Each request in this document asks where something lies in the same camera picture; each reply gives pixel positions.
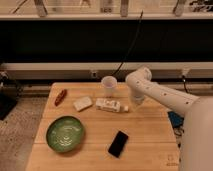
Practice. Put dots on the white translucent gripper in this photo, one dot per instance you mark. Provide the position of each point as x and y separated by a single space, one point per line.
137 98

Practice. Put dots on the white plastic bottle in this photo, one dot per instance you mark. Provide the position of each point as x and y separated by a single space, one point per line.
110 105

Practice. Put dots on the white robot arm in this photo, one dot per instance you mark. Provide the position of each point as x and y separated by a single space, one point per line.
196 152

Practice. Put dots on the green ceramic bowl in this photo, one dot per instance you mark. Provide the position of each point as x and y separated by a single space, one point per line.
64 134

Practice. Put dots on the white plastic cup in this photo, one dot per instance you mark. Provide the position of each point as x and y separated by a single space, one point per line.
109 84

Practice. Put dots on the black smartphone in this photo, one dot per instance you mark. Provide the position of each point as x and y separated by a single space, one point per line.
118 144

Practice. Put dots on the white sponge block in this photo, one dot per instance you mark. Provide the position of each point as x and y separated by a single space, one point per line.
82 103

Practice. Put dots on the red brown sausage toy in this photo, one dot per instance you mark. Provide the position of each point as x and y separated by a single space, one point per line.
60 97

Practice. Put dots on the black equipment at left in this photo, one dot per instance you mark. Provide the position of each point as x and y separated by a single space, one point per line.
7 103

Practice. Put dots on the blue cable connector box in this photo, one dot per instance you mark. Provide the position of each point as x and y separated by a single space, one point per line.
175 119

